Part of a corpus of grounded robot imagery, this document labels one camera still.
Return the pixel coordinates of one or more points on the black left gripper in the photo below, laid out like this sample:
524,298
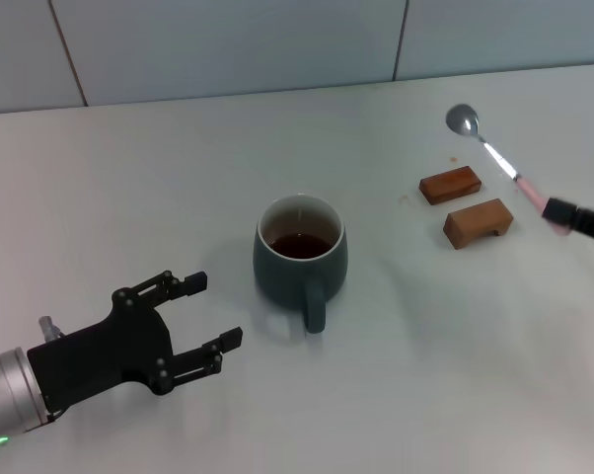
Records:
114,350

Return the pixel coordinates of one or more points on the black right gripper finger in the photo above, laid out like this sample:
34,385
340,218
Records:
563,212

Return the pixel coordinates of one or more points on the grey ceramic cup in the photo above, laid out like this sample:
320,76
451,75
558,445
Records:
277,276

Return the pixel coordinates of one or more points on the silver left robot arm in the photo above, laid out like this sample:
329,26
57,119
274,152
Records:
6,390

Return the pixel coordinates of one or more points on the notched light wooden block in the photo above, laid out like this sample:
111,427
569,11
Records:
474,222

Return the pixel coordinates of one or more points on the flat reddish wooden block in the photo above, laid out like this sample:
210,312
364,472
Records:
450,185

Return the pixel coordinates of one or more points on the dark coffee liquid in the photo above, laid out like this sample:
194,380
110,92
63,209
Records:
299,247

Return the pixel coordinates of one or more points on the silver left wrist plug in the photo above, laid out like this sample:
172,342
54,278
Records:
49,328

